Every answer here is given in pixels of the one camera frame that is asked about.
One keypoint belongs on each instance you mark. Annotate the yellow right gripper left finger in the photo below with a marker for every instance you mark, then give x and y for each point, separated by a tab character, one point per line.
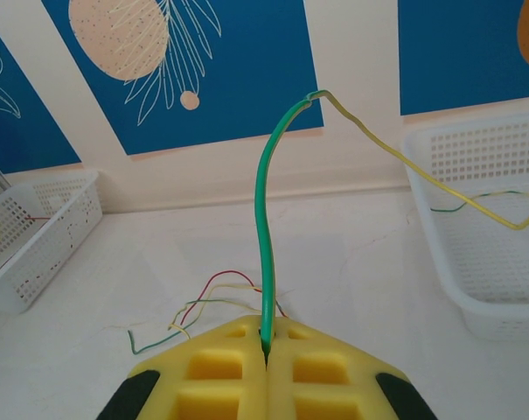
211	385

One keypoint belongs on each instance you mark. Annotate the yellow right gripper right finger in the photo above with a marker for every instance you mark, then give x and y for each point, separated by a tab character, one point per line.
325	385

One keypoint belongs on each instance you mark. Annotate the white plastic mesh basket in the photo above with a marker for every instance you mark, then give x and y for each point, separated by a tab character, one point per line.
91	201
478	315

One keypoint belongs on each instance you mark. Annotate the blue panel with peach circle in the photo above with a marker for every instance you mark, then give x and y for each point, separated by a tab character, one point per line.
246	65

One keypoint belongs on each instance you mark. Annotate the blue floral wall panel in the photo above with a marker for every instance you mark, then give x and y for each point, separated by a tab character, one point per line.
28	109
456	52

